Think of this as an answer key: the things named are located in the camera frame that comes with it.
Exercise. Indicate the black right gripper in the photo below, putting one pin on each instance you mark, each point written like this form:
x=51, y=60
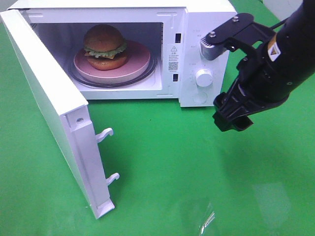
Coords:
x=258, y=87

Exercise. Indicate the round microwave door button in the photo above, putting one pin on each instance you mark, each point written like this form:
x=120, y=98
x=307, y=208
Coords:
x=200, y=98

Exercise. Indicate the pink round plate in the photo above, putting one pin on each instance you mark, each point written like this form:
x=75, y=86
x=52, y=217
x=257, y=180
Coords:
x=138, y=58

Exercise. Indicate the burger with lettuce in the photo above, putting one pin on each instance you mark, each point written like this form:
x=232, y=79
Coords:
x=105, y=47

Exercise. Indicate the white microwave door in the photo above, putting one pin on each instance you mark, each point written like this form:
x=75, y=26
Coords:
x=65, y=111

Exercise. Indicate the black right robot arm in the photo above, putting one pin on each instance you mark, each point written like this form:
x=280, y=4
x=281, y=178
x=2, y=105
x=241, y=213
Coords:
x=275, y=63

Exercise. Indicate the lower white microwave knob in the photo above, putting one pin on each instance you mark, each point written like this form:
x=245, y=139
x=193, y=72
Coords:
x=203, y=78

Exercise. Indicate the white microwave knob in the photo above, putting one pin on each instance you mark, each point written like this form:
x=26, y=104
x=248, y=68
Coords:
x=203, y=78
x=203, y=50

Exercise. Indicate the upper white microwave knob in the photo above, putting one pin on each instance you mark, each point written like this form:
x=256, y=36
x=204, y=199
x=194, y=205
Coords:
x=203, y=50

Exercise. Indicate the glass microwave turntable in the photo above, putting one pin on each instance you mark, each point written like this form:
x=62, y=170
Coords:
x=90, y=84

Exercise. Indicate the white microwave oven body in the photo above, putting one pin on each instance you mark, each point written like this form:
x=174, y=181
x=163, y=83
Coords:
x=170, y=29

